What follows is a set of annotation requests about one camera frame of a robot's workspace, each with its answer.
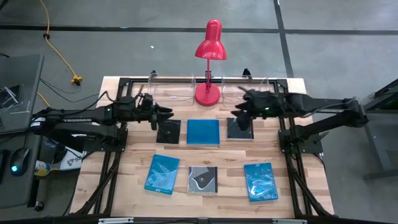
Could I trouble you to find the black CD jewel case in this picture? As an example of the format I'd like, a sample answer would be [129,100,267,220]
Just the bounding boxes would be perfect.
[155,119,182,145]
[226,117,254,141]

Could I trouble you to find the blue printed disc case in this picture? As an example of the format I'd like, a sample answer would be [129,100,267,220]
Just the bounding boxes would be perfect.
[144,154,180,195]
[243,162,279,202]

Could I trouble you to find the silver metal bracket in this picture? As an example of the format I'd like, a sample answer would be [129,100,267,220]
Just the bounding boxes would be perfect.
[98,217,134,224]
[272,218,308,224]

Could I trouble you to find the yellow-capped bottle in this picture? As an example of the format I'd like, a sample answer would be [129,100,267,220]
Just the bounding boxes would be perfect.
[33,159,60,177]

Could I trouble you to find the spare clear jewel case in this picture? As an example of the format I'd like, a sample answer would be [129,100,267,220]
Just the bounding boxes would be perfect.
[0,83,25,110]

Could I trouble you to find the black computer mouse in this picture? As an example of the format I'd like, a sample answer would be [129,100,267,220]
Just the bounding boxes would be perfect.
[10,147,31,177]

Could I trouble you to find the plain blue disc case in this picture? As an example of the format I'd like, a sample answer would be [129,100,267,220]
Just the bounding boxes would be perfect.
[186,119,221,146]

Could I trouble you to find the grey patterned CD jewel case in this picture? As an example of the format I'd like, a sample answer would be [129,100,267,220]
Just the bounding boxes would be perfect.
[187,166,218,194]

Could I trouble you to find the grey metal desk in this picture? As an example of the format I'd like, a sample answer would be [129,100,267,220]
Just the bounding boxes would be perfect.
[360,77,398,181]

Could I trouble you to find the black floor cable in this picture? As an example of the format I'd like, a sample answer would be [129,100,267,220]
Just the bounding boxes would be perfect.
[39,77,108,103]

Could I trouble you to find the clear plastic bin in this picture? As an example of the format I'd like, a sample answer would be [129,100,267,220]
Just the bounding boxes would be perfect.
[221,74,270,106]
[147,73,197,106]

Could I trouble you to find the black keyboard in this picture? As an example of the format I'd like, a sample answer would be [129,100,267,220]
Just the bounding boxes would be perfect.
[0,149,10,184]

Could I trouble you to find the red desk lamp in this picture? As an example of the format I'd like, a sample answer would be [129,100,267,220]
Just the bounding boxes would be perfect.
[195,19,228,107]

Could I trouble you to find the white printed box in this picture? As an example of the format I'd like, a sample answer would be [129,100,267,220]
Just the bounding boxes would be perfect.
[60,149,86,171]

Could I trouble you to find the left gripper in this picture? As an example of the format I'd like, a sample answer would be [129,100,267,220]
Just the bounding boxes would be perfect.
[132,104,175,131]

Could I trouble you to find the yellow extension cord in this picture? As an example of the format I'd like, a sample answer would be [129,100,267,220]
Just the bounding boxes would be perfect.
[36,91,50,108]
[39,0,83,86]

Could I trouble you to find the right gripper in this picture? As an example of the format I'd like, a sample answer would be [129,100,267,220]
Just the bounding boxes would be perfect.
[231,89,279,131]

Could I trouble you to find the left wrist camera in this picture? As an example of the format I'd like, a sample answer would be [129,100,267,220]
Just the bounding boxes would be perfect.
[142,93,155,108]

